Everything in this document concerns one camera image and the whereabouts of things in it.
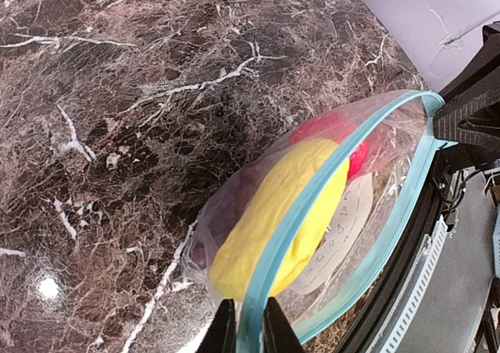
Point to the red toy fruit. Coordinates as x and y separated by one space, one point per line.
337 128

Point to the yellow toy corn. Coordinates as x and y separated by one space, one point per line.
235 261

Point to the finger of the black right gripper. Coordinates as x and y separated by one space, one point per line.
471 112

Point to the grey perforated metal basket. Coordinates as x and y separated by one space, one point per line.
496 246

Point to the purple toy grapes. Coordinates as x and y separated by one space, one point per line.
219 216

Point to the white slotted cable duct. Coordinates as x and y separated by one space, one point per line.
404 309

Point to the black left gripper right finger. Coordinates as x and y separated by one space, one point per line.
278 336

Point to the clear zip top bag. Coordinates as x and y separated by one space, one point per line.
293 240

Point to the black front table rail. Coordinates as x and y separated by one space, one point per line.
435 195

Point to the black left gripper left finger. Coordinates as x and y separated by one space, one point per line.
221 335

